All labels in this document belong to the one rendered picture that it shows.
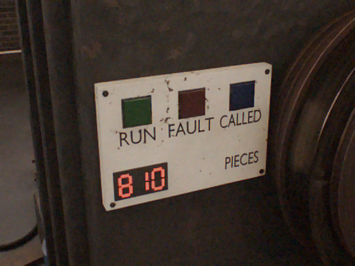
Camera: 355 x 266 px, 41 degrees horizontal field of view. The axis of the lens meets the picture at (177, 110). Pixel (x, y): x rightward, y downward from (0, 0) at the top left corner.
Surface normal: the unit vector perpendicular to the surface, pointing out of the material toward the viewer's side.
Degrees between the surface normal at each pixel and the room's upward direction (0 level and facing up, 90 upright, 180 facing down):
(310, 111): 69
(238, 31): 90
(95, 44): 90
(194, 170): 90
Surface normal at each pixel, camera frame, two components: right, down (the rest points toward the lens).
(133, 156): 0.40, 0.31
